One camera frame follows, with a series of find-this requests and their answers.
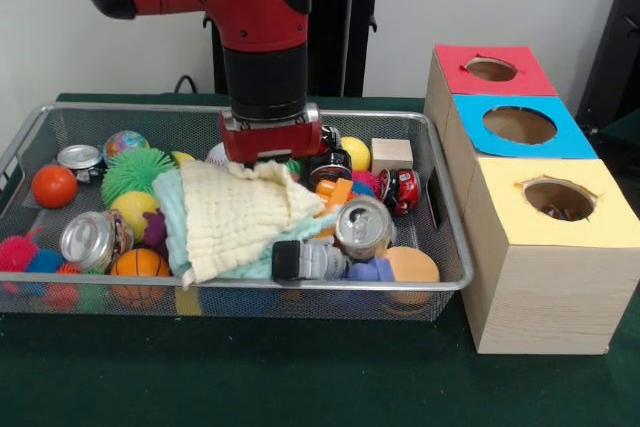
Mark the silver drinks can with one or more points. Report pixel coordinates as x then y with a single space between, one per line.
362 229

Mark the small wooden cube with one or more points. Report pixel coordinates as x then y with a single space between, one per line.
391 155

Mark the yellow ball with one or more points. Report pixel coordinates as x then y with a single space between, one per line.
135 212
354 153

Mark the peach orange ball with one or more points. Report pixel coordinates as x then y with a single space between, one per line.
412 265

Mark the cream yellow cloth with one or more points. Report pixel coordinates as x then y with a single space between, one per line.
245 217

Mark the mint green cloth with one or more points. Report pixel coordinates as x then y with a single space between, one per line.
168 217

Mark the large light green spiky ball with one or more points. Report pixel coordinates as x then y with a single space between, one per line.
135 172

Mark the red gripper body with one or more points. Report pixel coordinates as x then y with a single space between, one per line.
272 139

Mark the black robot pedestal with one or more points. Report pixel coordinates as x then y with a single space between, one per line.
330 37

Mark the multicolour cartoon print cloth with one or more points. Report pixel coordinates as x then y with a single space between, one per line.
560 212

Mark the orange red ball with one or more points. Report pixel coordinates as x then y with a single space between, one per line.
53 185

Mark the black chair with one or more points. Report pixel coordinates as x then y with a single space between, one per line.
615 47

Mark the silver round tin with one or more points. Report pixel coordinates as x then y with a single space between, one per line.
95 240

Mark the wooden box with three holes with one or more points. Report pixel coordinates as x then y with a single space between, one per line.
550 287

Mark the orange toy basketball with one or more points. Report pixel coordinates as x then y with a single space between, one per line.
140 265

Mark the shallow clear mesh bin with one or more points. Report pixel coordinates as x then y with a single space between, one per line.
120 297

